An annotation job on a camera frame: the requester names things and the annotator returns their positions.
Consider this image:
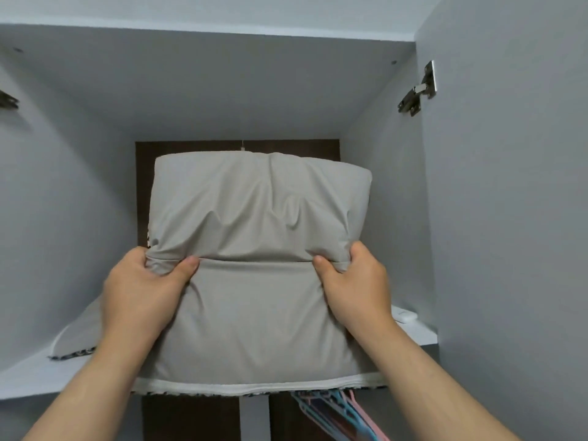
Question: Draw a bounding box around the person's right hand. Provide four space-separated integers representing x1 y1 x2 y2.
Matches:
312 241 397 338

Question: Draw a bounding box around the person's left forearm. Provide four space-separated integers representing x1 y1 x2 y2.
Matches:
22 328 164 441

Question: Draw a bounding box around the person's left hand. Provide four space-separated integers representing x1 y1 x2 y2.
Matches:
100 246 200 346

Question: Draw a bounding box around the bunch of pastel plastic hangers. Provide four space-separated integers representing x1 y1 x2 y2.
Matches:
290 388 387 441

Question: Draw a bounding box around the grey wardrobe door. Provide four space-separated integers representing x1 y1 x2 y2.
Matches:
413 0 588 441

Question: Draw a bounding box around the white wardrobe shelf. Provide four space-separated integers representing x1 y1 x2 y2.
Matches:
0 317 439 402

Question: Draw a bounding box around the person's right forearm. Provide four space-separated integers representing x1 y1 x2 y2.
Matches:
347 319 522 441

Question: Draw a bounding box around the grey bedding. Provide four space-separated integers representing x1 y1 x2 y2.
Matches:
48 151 391 398

